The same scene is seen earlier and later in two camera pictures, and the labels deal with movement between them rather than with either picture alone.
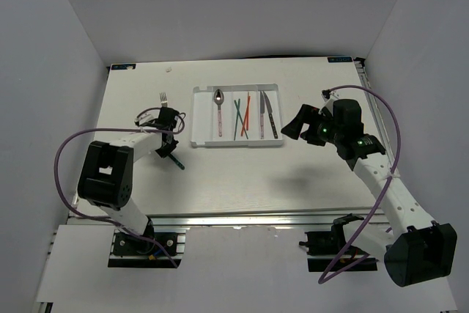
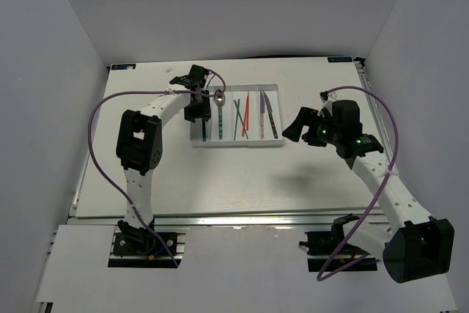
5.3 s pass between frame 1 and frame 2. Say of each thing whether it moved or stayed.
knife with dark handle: stayed
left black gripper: moved
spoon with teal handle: moved
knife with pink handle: stayed
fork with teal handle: moved
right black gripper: stayed
